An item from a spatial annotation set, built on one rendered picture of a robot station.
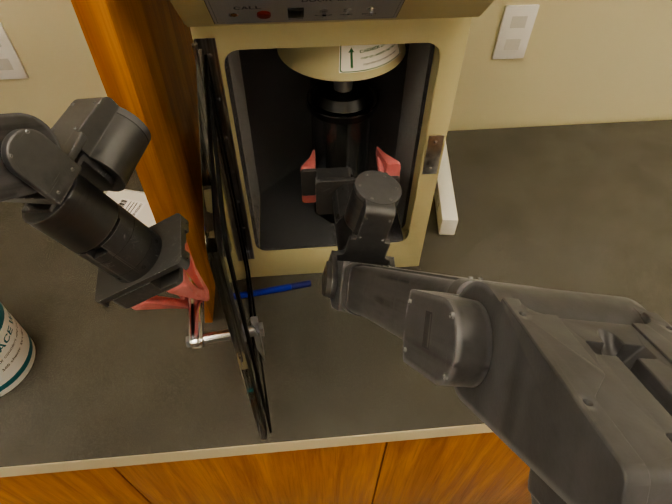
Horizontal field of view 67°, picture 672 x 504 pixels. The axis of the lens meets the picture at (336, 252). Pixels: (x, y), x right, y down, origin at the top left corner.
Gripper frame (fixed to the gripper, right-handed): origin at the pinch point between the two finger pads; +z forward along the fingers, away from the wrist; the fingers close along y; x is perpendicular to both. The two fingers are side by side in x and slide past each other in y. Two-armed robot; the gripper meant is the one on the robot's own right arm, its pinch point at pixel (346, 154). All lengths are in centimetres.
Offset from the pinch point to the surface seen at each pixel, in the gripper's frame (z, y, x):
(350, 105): 1.6, -0.6, -7.7
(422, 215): -4.4, -12.4, 9.8
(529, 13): 39, -41, -2
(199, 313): -29.4, 18.8, -4.0
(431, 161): -4.3, -12.1, -1.6
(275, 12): -9.0, 8.6, -26.3
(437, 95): -3.9, -11.2, -12.5
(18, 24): 38, 58, -3
